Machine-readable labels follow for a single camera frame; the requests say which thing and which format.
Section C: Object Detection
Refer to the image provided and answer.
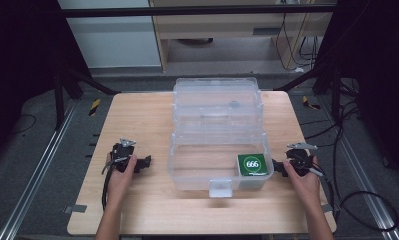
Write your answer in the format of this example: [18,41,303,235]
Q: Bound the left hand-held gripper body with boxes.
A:
[110,137,138,173]

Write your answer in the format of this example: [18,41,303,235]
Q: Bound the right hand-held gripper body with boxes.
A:
[285,142,319,178]

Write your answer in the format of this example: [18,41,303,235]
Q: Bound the green square box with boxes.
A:
[236,153,269,178]

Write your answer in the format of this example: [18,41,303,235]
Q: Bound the clear plastic storage box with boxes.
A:
[167,77,275,199]

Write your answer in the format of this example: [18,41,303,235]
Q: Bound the person's left hand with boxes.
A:
[105,153,138,205]

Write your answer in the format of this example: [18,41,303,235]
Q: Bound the person's right hand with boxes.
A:
[282,155,322,208]

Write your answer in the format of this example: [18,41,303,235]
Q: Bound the yellow black floor tape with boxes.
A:
[301,95,322,111]
[88,98,102,117]

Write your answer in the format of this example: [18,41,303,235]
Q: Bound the black metal stand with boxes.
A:
[272,56,343,123]
[52,63,122,132]

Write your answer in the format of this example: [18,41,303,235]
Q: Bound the white cabinet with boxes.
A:
[56,0,163,70]

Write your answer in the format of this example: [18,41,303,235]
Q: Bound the black curtain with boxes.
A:
[0,0,92,164]
[311,0,399,186]

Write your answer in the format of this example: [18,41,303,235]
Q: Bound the light wooden cabinet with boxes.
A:
[148,0,335,73]

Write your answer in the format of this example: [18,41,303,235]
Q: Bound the black horizontal bar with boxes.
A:
[60,3,339,19]

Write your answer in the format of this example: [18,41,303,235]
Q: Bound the left hand-held gripper cable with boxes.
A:
[100,156,121,212]

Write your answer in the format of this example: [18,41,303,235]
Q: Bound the hand-held gripper cable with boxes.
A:
[100,156,121,212]
[311,164,399,233]

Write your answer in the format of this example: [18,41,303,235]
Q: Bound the black floor cables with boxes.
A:
[299,78,365,174]

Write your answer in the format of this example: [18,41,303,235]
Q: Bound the metal floor rail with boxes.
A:
[0,99,79,240]
[315,96,399,240]

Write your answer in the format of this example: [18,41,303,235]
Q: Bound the right hand-held gripper cable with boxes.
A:
[311,164,399,233]

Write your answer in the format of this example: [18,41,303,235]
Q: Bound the thin black floor cable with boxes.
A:
[9,113,38,137]

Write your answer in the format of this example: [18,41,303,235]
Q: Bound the bundle of hanging cables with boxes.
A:
[274,0,323,73]

